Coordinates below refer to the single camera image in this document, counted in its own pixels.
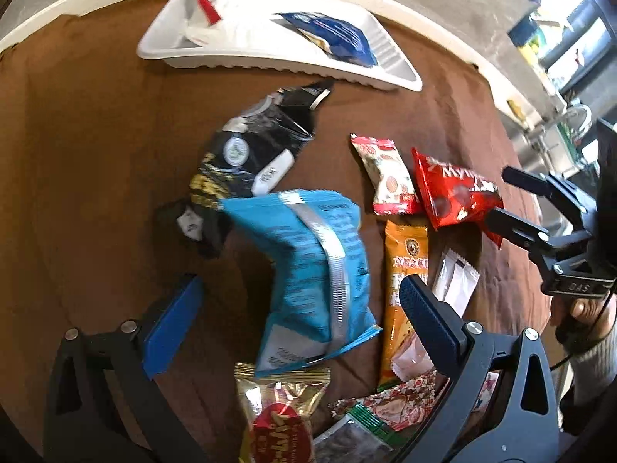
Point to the white plastic tray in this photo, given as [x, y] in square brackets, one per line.
[250, 46]

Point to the small red white snack packet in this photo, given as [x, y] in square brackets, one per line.
[390, 178]

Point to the red patterned snack packet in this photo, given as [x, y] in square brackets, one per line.
[395, 405]

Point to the small yellow item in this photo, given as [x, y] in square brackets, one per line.
[516, 107]

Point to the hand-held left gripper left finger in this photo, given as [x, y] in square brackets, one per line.
[173, 328]

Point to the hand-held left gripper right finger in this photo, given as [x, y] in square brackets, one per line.
[429, 320]

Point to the dark blue snack packet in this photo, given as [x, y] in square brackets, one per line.
[337, 33]

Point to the metal faucet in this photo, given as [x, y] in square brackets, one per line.
[581, 113]

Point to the person's right hand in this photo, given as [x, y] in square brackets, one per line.
[581, 318]

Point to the steel sink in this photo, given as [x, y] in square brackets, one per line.
[530, 142]

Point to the cluttered shelf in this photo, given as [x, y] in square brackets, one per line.
[569, 33]

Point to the green edged clear snack packet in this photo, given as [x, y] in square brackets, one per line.
[352, 439]

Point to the orange snack stick packet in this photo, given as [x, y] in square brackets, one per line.
[402, 270]

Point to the light blue snack bag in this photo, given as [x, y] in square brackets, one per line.
[299, 275]

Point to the brown tablecloth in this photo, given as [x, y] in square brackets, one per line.
[111, 164]

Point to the small white sachet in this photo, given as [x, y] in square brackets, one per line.
[455, 279]

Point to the gold red snack packet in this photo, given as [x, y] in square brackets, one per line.
[279, 424]

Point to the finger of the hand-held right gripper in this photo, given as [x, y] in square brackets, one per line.
[516, 231]
[530, 179]

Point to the black snack bag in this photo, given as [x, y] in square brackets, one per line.
[250, 154]

